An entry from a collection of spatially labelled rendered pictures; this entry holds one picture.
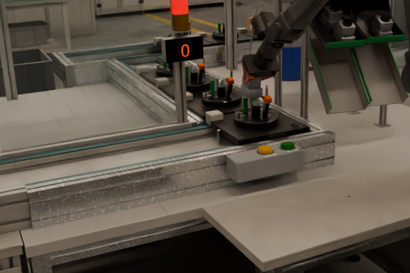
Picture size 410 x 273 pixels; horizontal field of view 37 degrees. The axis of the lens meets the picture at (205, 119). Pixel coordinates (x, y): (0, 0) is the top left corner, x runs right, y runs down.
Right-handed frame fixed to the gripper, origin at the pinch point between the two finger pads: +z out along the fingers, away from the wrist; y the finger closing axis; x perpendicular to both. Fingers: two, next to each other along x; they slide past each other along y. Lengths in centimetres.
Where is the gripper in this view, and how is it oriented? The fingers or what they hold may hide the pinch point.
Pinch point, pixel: (251, 79)
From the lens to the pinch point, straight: 188.7
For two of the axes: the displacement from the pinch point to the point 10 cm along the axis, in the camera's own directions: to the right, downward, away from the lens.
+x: 3.0, 8.6, -4.2
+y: -9.2, 1.4, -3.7
